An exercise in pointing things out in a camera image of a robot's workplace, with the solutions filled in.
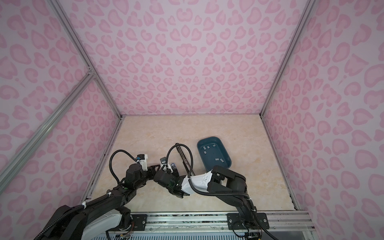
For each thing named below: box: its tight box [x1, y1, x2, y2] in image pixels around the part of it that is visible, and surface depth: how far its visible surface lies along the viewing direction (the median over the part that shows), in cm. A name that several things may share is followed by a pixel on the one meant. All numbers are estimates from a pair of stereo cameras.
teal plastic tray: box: [196, 136, 232, 171], surface depth 100 cm
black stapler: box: [175, 144, 196, 176], surface depth 95 cm
